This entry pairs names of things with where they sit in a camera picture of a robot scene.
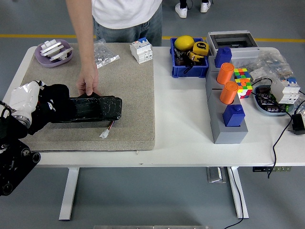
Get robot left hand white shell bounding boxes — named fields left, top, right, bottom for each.
left=9, top=80, right=57, bottom=121

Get person's right hand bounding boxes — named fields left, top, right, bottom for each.
left=75, top=62, right=100, bottom=96

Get table height control panel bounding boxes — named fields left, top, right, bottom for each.
left=252, top=166, right=292, bottom=173

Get clear bag of metal screws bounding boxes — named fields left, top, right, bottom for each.
left=93, top=38, right=120, bottom=69

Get grey-brown mat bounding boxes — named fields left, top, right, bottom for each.
left=20, top=42, right=156, bottom=152

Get white plastic strip part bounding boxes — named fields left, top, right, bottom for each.
left=40, top=40, right=64, bottom=57
left=49, top=46, right=74, bottom=62

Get purple plastic tray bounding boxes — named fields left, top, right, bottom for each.
left=34, top=39, right=73, bottom=68

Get white circuit breaker blue switches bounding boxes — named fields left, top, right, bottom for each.
left=129, top=37, right=153, bottom=64
left=270, top=76, right=301, bottom=104

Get dark tool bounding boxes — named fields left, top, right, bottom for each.
left=173, top=47, right=191, bottom=66

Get blue plastic bin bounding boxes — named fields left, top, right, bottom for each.
left=170, top=37, right=210, bottom=78

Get yellow ball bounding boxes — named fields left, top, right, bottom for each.
left=174, top=35, right=195, bottom=51

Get white table leg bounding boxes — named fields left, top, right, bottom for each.
left=226, top=166, right=250, bottom=219
left=59, top=167, right=80, bottom=221

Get yellow black tape measure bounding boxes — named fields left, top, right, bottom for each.
left=187, top=51, right=205, bottom=63
left=192, top=41, right=209, bottom=56

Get background person white shoes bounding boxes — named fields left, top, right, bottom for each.
left=175, top=0, right=213, bottom=19

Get blue block with knob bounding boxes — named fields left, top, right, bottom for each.
left=214, top=46, right=233, bottom=68
left=222, top=104, right=246, bottom=127

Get orange cylinder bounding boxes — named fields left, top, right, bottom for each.
left=219, top=81, right=239, bottom=105
left=216, top=62, right=235, bottom=85

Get grey block holder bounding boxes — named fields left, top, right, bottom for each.
left=205, top=64, right=249, bottom=145

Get multicoloured puzzle cube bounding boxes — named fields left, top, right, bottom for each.
left=233, top=67, right=252, bottom=83
left=234, top=78, right=253, bottom=99

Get grey distribution box clear cover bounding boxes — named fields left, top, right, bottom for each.
left=206, top=30, right=260, bottom=70

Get metal floor box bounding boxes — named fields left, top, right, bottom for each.
left=206, top=166, right=227, bottom=184

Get light blue bowl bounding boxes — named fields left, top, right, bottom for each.
left=252, top=84, right=295, bottom=117

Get dark electronic parts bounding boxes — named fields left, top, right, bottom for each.
left=255, top=86, right=288, bottom=113

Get clear bags of small parts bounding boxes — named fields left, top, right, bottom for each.
left=247, top=50, right=295, bottom=84

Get black power adapter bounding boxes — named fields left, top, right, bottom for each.
left=288, top=114, right=305, bottom=136

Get white plug with coloured wires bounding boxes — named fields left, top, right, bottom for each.
left=99, top=120, right=116, bottom=138

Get black adapter cable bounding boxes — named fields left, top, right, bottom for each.
left=250, top=78, right=294, bottom=179

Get black floor cable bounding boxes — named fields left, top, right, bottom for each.
left=223, top=167, right=244, bottom=229

